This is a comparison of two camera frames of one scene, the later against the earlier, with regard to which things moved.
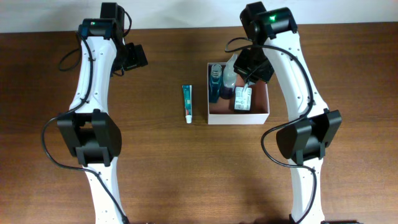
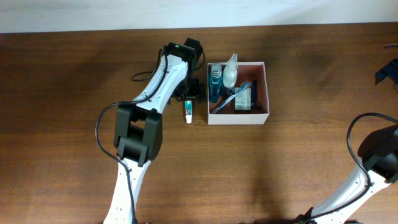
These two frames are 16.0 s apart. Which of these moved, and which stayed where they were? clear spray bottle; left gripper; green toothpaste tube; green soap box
Moved: left gripper
Stayed: green toothpaste tube; clear spray bottle; green soap box
